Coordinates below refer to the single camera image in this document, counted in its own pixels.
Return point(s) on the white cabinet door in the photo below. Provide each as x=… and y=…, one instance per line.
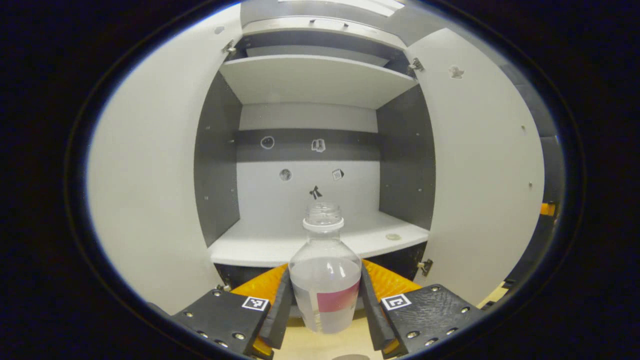
x=150, y=175
x=480, y=175

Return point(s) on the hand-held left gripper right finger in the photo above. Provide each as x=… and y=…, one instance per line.
x=372, y=315

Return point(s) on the clear plastic bottle pink label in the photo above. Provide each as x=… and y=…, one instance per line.
x=325, y=280

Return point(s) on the white and grey cabinet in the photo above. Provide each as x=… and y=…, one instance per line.
x=310, y=80

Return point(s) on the round grey coaster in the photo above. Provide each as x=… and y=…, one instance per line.
x=350, y=357

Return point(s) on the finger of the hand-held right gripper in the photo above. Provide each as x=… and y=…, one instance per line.
x=548, y=209

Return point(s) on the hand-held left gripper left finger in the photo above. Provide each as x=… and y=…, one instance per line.
x=281, y=315

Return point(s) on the white cabinet drawer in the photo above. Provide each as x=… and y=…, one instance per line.
x=320, y=26

